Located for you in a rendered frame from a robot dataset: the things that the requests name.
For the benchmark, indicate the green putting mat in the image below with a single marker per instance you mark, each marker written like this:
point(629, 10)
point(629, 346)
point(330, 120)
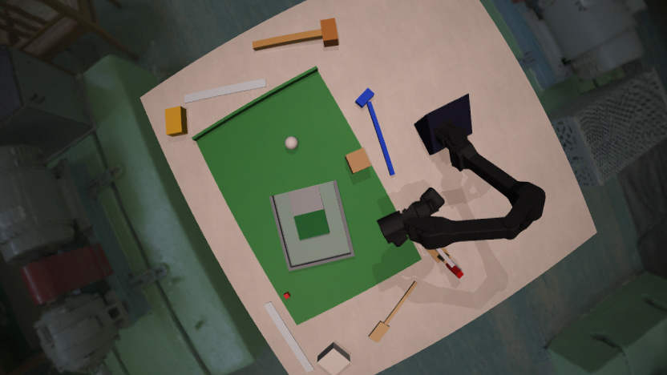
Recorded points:
point(249, 161)

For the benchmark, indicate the white golf ball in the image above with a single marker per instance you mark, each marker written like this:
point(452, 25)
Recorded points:
point(291, 142)

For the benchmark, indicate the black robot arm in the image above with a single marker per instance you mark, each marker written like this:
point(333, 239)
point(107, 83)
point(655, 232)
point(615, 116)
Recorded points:
point(433, 232)

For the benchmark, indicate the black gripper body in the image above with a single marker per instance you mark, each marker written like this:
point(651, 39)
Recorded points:
point(427, 195)

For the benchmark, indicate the grey flat bar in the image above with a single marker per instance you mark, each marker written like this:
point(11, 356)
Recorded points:
point(225, 90)
point(288, 336)

